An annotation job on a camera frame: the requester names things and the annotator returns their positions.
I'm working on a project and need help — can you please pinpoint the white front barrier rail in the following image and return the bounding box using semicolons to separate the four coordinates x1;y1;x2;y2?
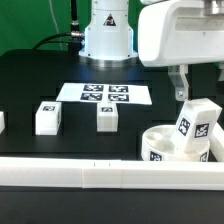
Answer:
0;157;224;190

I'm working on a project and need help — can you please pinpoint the white left barrier rail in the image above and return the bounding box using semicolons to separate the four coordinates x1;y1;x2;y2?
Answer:
0;111;5;134

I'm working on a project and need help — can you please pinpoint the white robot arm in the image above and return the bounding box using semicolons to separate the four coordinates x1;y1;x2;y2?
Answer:
79;0;224;101

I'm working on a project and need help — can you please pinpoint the black vertical cable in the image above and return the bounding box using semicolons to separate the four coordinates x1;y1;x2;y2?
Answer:
69;0;80;33

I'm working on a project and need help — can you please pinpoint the thin white cable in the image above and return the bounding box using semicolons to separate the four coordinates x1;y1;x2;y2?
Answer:
48;0;64;51

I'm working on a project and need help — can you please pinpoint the white fiducial marker sheet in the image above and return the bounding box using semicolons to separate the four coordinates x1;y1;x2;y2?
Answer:
56;83;152;105

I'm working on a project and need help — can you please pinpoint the white round stool seat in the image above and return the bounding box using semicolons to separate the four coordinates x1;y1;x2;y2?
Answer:
141;125;210;162

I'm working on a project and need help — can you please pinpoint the black cable with connector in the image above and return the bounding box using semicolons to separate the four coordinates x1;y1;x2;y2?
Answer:
32;30;86;51

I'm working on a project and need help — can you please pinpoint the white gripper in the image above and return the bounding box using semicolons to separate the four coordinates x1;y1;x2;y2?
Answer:
138;0;224;101

